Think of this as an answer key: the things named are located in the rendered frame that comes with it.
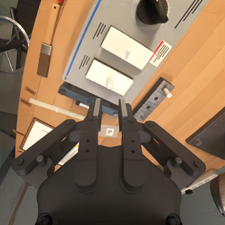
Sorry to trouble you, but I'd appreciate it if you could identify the dark round drum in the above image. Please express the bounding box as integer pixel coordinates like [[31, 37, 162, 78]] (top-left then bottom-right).
[[209, 172, 225, 217]]

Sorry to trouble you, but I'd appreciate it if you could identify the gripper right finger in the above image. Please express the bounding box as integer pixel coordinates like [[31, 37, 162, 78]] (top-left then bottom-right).
[[118, 98, 206, 194]]

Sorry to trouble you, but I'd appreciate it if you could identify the grey metal-rimmed bin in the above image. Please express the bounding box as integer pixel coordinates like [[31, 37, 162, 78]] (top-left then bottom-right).
[[0, 15, 31, 99]]

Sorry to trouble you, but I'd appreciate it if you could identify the small grey label card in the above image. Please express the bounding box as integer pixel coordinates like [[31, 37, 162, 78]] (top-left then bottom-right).
[[98, 124, 120, 139]]

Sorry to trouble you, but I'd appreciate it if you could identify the grey box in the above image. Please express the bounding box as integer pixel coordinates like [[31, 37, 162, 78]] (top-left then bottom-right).
[[0, 131, 17, 154]]

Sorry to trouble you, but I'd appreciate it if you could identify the black chair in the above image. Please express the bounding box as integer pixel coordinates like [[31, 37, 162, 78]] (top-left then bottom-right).
[[9, 0, 42, 38]]

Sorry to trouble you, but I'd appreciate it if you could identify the brown clipboard with paper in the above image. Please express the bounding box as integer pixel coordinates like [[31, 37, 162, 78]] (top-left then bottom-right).
[[19, 117, 56, 151]]

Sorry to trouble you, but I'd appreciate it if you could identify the black silver pen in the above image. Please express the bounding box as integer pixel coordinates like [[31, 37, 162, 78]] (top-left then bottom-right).
[[75, 100, 91, 110]]

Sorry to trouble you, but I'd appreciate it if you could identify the white yellow booklet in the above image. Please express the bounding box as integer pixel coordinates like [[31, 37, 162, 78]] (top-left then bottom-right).
[[57, 142, 80, 166]]

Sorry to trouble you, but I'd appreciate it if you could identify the black timer knob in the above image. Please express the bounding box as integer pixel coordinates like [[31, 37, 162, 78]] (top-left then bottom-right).
[[136, 0, 169, 26]]

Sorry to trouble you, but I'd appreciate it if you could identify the grey control panel body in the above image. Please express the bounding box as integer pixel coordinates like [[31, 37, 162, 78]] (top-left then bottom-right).
[[58, 0, 211, 119]]

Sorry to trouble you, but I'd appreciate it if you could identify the dark grey bolted plate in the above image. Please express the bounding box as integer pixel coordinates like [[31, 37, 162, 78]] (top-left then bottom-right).
[[185, 105, 225, 161]]

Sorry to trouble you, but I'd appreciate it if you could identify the white power strip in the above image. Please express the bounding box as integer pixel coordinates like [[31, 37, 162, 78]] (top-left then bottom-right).
[[180, 169, 219, 195]]

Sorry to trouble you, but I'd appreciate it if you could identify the dark grey cap tray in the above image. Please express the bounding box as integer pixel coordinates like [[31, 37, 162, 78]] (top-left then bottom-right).
[[133, 77, 175, 122]]

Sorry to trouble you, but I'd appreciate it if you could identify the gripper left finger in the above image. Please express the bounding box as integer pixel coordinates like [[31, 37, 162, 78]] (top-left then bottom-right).
[[11, 98, 103, 194]]

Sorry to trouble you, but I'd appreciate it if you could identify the wooden paint brush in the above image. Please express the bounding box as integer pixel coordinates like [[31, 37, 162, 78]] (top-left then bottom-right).
[[36, 3, 62, 78]]

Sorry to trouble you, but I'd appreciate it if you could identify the white cable tie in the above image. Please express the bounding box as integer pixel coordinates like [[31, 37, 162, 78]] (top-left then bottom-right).
[[28, 98, 87, 121]]

